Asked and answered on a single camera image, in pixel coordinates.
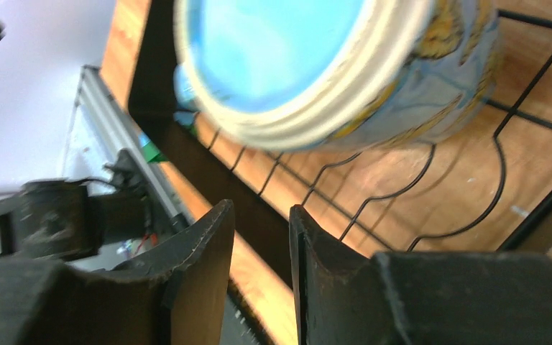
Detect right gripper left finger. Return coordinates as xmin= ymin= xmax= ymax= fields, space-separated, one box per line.
xmin=0 ymin=200 xmax=235 ymax=344

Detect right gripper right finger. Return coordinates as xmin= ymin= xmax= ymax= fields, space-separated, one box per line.
xmin=289 ymin=205 xmax=552 ymax=344

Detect blue butterfly mug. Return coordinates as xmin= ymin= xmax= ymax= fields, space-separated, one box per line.
xmin=173 ymin=1 xmax=501 ymax=152

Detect blue green striped sponge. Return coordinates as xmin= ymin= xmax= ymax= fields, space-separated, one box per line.
xmin=138 ymin=111 xmax=198 ymax=163

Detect black wire dish rack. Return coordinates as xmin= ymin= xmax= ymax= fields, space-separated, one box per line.
xmin=128 ymin=0 xmax=552 ymax=287

